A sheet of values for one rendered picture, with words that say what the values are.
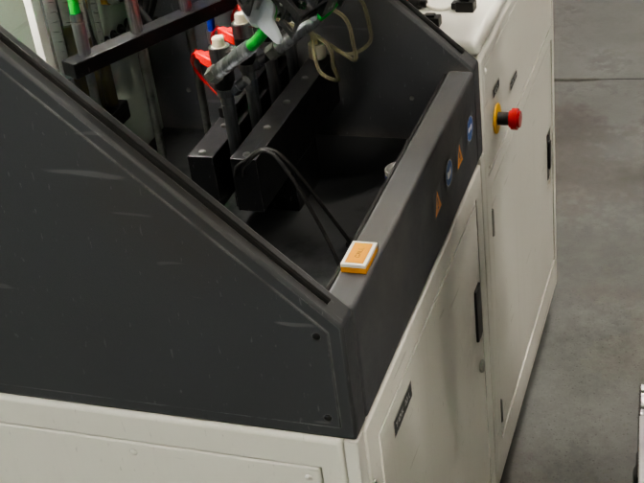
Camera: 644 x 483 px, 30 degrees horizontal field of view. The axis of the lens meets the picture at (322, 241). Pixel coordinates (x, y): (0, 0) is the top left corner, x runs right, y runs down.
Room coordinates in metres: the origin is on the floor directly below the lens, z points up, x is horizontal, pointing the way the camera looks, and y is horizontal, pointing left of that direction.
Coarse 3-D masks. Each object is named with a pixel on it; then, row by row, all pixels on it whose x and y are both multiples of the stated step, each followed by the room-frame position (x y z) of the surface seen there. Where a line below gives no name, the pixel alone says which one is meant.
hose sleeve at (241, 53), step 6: (240, 48) 1.31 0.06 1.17; (246, 48) 1.30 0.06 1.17; (228, 54) 1.33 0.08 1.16; (234, 54) 1.31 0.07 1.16; (240, 54) 1.31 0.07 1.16; (246, 54) 1.30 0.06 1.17; (252, 54) 1.30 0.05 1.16; (222, 60) 1.33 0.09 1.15; (228, 60) 1.32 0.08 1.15; (234, 60) 1.32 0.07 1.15; (240, 60) 1.31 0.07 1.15; (216, 66) 1.34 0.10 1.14; (222, 66) 1.33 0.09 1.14; (228, 66) 1.32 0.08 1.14; (234, 66) 1.32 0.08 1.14; (216, 72) 1.34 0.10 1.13; (222, 72) 1.33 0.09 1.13; (228, 72) 1.33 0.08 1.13
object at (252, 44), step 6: (72, 0) 1.53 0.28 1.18; (78, 0) 1.54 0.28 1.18; (72, 6) 1.53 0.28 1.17; (78, 6) 1.53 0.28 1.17; (72, 12) 1.53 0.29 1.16; (78, 12) 1.53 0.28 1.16; (276, 12) 1.27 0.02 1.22; (72, 18) 1.53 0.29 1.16; (78, 18) 1.53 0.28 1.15; (258, 30) 1.29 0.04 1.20; (252, 36) 1.30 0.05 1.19; (258, 36) 1.29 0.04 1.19; (264, 36) 1.28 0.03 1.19; (246, 42) 1.30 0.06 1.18; (252, 42) 1.29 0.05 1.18; (258, 42) 1.29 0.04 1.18; (252, 48) 1.30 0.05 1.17
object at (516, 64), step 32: (512, 0) 1.93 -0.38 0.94; (544, 0) 2.23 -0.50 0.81; (512, 32) 1.93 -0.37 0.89; (544, 32) 2.23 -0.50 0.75; (480, 64) 1.69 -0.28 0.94; (512, 64) 1.92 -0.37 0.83; (544, 64) 2.23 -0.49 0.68; (480, 96) 1.69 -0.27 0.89; (512, 96) 1.91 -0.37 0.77; (544, 96) 2.22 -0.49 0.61; (544, 128) 2.21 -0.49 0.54; (512, 160) 1.90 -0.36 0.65; (544, 160) 2.21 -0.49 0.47; (512, 192) 1.89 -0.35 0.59; (544, 192) 2.20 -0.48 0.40; (512, 224) 1.88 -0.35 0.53; (544, 224) 2.19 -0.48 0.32; (512, 256) 1.87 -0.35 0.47; (544, 256) 2.19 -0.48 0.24; (512, 288) 1.86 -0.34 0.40; (544, 288) 2.19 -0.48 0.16; (512, 320) 1.85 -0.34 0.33; (544, 320) 2.17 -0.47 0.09; (512, 352) 1.84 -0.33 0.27; (512, 384) 1.83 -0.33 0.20; (512, 416) 1.81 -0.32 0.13
